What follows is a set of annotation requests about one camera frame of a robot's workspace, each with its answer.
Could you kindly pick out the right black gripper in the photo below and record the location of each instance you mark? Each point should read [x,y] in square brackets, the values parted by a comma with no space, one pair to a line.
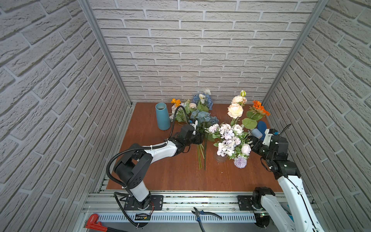
[259,143]

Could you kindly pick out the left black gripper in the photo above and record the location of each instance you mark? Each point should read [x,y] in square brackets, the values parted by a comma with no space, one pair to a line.
[195,136]

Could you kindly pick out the dusty blue rose bouquet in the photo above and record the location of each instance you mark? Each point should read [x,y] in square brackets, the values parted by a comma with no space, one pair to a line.
[205,120]

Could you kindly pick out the orange gerbera stem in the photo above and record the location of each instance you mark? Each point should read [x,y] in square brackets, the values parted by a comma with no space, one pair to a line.
[256,112]

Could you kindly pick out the white lilac mixed bouquet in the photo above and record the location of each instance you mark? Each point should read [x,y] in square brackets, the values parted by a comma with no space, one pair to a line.
[232,142]

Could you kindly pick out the peach rose stem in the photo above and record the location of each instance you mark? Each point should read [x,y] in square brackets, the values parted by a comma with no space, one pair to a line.
[235,109]

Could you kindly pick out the clear glass vase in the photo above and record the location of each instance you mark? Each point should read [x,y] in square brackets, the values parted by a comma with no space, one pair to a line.
[219,158]

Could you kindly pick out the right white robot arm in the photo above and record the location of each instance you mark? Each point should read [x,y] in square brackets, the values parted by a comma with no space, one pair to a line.
[302,217]

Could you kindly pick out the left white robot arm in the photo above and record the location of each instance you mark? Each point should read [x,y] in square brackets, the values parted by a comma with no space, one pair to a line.
[134,163]

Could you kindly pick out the teal ceramic vase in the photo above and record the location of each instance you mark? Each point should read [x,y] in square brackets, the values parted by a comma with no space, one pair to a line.
[162,114]

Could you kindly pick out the orange white small bouquet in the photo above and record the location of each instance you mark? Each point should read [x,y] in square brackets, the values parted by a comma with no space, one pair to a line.
[182,115]

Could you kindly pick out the blue oval object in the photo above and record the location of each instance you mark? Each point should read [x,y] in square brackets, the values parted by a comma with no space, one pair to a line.
[262,127]

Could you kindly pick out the blue hydrangea white bouquet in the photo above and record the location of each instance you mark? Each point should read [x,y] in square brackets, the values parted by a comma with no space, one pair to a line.
[203,101]

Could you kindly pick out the red clamp tool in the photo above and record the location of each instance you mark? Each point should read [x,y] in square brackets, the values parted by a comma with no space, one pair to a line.
[94,224]

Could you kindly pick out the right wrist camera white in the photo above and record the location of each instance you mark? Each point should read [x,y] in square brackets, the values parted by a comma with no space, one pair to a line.
[268,134]

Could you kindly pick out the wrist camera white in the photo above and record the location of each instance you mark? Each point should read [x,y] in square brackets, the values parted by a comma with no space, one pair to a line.
[195,124]
[268,134]

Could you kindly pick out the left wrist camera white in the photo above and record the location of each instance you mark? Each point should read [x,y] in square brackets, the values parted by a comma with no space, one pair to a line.
[195,124]

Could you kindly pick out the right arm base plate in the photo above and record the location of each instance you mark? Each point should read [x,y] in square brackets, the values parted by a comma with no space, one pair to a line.
[247,203]

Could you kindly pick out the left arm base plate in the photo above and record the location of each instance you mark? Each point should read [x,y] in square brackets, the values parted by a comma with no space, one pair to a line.
[150,202]

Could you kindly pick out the white slotted cable duct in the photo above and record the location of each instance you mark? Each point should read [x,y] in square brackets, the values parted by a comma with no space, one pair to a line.
[181,218]

